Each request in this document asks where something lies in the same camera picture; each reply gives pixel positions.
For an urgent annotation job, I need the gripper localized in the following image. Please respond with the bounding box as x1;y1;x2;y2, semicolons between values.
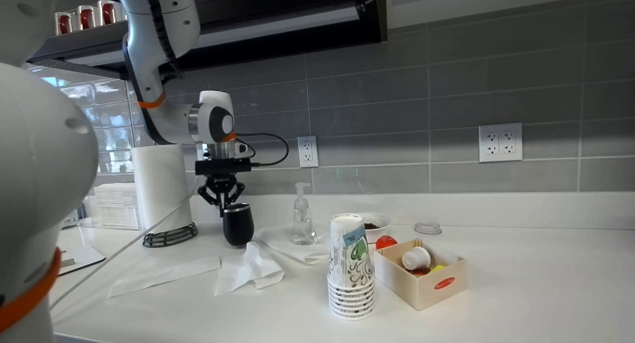
197;174;247;217

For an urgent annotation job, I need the black cup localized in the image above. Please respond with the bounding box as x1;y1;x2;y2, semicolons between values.
222;203;255;248

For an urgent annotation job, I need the white toy cup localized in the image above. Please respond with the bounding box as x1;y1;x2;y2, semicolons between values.
401;246;432;271

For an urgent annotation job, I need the white paper towel roll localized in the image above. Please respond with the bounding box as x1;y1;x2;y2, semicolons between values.
131;144;193;234

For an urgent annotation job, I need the white napkin under bottle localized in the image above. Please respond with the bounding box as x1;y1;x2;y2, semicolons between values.
255;223;331;266

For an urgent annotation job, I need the crumpled white napkin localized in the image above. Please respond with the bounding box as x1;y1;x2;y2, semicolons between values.
214;241;285;297

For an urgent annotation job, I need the clear soap pump bottle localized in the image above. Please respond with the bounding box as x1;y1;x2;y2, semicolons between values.
290;182;318;246

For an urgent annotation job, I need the flat white napkin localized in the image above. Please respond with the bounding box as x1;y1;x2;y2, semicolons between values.
108;255;222;298

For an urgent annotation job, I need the clear acrylic holder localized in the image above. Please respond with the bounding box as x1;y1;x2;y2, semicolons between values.
79;181;142;230

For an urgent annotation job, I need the stack of printed paper cups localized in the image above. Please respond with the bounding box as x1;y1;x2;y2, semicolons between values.
327;212;377;320

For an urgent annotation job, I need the white bowl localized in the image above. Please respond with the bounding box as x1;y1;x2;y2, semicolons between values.
358;212;391;245

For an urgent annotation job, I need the dark overhead cabinet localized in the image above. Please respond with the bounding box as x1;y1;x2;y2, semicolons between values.
27;0;388;81

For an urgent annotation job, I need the row of red white mugs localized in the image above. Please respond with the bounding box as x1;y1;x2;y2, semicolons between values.
54;0;126;36

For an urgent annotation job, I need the wooden box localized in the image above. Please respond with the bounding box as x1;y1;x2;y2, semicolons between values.
374;238;468;312

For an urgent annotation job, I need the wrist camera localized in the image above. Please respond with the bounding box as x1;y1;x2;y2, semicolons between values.
194;159;253;176

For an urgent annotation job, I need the black wire towel holder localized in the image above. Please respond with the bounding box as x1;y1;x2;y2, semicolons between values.
142;222;198;249

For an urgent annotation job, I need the white cable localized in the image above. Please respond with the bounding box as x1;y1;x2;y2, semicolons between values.
50;184;200;309

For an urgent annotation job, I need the double wall socket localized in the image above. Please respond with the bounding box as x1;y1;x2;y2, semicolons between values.
478;123;523;163

